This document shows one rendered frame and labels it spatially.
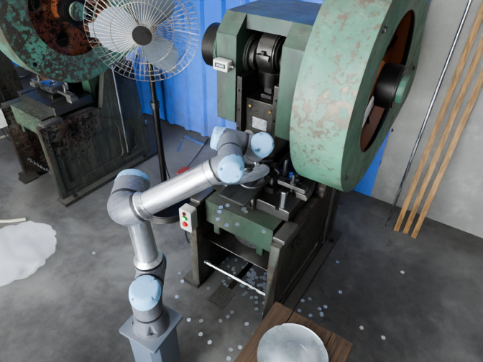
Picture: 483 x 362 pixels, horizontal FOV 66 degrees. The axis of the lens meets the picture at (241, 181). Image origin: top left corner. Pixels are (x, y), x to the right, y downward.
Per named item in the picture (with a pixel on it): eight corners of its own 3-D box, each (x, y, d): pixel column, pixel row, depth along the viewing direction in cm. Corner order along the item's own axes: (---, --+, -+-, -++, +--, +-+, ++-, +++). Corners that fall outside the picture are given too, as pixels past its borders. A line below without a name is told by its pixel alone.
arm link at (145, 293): (129, 322, 141) (123, 301, 133) (136, 293, 152) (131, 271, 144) (162, 321, 142) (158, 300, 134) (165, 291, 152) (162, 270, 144)
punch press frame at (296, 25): (268, 299, 197) (298, 39, 116) (203, 263, 215) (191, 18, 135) (326, 217, 250) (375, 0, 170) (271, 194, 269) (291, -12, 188)
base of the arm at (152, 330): (153, 346, 144) (150, 332, 138) (124, 328, 150) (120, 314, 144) (177, 317, 155) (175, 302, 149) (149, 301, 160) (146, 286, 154)
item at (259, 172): (189, 181, 160) (189, 179, 160) (238, 187, 180) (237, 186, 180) (234, 159, 140) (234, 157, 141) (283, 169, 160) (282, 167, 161)
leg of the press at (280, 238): (277, 337, 197) (297, 209, 143) (259, 325, 202) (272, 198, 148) (341, 235, 259) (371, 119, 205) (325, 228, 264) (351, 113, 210)
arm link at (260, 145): (252, 127, 114) (277, 133, 116) (243, 137, 125) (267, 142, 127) (248, 151, 113) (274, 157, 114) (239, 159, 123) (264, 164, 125)
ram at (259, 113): (266, 166, 167) (271, 106, 149) (238, 156, 174) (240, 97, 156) (284, 150, 179) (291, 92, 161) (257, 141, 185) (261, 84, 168)
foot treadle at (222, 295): (223, 314, 194) (223, 307, 191) (208, 304, 199) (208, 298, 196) (277, 246, 234) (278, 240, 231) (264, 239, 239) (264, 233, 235)
